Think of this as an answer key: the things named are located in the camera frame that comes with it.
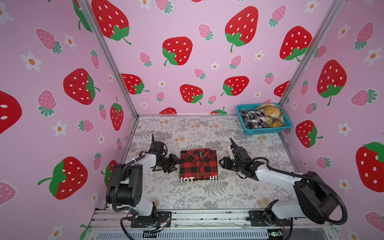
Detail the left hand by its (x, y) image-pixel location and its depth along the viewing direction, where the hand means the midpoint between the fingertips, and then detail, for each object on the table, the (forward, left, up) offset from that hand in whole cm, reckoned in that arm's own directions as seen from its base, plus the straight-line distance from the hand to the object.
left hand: (180, 164), depth 90 cm
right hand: (0, -24, +3) cm, 24 cm away
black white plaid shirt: (+31, -51, +7) cm, 60 cm away
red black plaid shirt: (-1, -11, +1) cm, 11 cm away
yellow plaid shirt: (+36, -66, +7) cm, 76 cm away
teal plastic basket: (+28, -45, -1) cm, 53 cm away
